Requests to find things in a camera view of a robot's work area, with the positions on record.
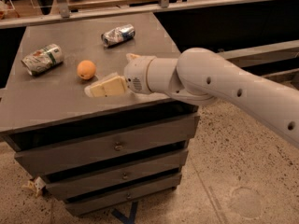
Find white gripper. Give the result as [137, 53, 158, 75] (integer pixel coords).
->
[84, 53, 155, 98]

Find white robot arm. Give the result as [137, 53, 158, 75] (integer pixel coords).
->
[84, 48, 299, 147]

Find crushed blue silver can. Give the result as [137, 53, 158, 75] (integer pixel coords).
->
[101, 24, 135, 48]

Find orange fruit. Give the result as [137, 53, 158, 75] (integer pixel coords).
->
[77, 60, 96, 80]

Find crushed green white can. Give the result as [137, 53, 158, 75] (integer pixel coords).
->
[21, 44, 64, 76]

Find grey drawer cabinet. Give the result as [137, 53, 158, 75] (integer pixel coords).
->
[0, 13, 197, 205]

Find top grey drawer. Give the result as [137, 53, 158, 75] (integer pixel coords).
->
[15, 113, 199, 176]

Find grey drawer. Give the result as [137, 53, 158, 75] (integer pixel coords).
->
[15, 113, 199, 176]
[46, 148, 188, 200]
[65, 173, 181, 216]

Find bottom grey drawer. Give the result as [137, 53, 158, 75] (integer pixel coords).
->
[65, 173, 181, 216]

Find middle grey drawer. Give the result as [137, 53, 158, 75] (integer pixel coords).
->
[46, 148, 188, 200]

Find crumpled paper scrap on floor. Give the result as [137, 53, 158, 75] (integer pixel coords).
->
[22, 176, 46, 197]

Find metal railing frame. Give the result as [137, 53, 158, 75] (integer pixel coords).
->
[0, 0, 299, 86]

